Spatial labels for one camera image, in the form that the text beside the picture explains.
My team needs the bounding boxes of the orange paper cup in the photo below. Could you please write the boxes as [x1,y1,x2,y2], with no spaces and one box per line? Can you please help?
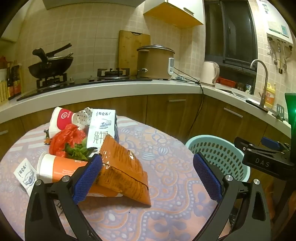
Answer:
[37,152,122,197]

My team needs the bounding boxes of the green vegetable scraps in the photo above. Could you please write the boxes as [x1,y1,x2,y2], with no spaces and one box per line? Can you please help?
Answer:
[64,138,97,161]

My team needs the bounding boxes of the orange foil snack bag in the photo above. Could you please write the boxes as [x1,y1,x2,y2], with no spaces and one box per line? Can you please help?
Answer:
[95,135,151,206]

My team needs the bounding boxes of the red plastic bag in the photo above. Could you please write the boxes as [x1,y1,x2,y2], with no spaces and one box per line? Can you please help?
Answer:
[49,123,86,158]

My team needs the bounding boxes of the red and white paper cup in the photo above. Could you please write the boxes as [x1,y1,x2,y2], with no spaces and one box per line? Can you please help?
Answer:
[49,107,74,138]

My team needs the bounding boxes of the chrome kitchen faucet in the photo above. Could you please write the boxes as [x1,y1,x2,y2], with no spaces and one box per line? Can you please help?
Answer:
[245,59,270,114]

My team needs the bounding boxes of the dark kitchen window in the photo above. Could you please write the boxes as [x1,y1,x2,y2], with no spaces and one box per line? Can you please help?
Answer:
[205,1,257,70]

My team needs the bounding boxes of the light blue laundry basket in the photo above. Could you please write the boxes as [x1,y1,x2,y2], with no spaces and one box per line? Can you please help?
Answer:
[186,135,250,182]

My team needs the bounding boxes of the yellow detergent bottle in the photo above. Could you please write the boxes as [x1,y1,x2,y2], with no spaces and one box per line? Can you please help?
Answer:
[265,82,276,108]

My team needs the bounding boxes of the small white milk carton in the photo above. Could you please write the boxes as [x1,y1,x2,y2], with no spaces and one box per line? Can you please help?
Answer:
[14,158,37,196]

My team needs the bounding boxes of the patterned orange tablecloth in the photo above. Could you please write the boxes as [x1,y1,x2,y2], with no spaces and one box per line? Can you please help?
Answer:
[1,116,216,240]

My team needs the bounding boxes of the red container on sill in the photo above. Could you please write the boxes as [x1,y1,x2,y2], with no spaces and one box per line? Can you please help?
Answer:
[216,77,236,88]

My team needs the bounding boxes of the white electric kettle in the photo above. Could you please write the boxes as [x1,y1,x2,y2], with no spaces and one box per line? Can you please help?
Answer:
[200,61,220,86]

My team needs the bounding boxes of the white polka dot wrapper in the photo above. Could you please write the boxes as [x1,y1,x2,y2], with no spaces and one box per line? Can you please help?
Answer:
[72,108,93,130]

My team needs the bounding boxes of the white power meter plug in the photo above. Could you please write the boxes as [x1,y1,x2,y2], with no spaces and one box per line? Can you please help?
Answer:
[168,57,175,76]

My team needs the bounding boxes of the white water heater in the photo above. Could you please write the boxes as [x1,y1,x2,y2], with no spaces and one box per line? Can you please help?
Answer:
[256,0,293,47]

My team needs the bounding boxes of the brown rice cooker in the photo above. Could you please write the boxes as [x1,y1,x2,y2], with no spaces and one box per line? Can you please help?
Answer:
[137,45,175,80]

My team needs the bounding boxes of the woven yellow basket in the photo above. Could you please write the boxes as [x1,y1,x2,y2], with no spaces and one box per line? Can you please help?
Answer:
[0,80,8,106]

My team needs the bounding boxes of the dark sauce bottles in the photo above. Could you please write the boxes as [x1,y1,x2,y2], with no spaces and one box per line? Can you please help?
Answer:
[6,63,22,100]

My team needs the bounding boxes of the black gas stove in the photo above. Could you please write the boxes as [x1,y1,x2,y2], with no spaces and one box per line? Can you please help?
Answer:
[17,68,151,101]

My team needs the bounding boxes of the wooden cutting board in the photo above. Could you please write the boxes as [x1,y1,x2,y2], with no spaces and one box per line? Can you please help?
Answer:
[118,30,151,76]

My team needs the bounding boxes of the black wok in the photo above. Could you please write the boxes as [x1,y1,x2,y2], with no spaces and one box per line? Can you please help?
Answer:
[28,43,73,79]

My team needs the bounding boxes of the black power cable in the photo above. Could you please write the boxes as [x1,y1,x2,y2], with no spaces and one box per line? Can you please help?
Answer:
[172,67,205,140]

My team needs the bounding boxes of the white wall cabinet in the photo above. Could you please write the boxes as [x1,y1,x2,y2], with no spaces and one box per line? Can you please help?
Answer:
[144,0,204,29]

